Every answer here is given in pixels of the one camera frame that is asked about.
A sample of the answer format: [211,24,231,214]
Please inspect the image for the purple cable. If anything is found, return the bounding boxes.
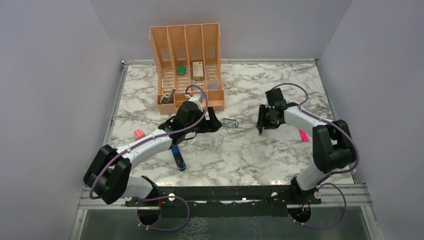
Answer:
[269,82,361,230]
[88,85,210,232]

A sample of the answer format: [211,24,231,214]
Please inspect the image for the aluminium frame rail front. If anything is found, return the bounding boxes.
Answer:
[78,184,373,210]

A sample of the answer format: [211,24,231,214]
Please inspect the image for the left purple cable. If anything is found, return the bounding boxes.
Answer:
[88,85,210,232]

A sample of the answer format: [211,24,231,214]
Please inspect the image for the blue stapler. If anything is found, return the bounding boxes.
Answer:
[171,145,186,172]

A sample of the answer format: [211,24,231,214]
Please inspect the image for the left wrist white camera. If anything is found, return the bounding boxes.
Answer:
[185,93,205,109]

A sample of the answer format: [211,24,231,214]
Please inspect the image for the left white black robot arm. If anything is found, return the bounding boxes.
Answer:
[83,100,222,206]

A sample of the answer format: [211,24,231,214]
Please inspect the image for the black white item in organizer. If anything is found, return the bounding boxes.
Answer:
[159,88,176,105]

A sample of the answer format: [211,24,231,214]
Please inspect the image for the white green box in organizer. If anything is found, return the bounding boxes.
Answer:
[192,61,205,81]

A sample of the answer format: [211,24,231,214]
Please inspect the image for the clear round lid in organizer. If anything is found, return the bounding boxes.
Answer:
[207,81,220,91]

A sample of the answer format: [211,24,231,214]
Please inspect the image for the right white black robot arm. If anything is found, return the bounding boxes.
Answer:
[256,88,357,204]

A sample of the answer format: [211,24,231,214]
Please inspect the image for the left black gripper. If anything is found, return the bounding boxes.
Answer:
[184,106,222,134]

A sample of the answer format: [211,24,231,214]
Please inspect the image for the pink highlighter marker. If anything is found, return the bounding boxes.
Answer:
[298,129,310,143]

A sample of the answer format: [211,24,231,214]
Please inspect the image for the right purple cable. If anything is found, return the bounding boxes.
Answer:
[269,82,361,230]

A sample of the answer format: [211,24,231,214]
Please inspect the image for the orange plastic desk organizer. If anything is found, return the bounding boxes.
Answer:
[149,23,225,115]

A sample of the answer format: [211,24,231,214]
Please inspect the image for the green object in organizer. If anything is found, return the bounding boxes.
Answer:
[176,65,187,76]

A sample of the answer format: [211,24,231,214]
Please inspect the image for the pink round cap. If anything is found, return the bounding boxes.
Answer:
[133,129,146,140]

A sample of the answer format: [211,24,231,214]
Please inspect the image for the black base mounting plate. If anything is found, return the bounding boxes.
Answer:
[125,185,322,218]

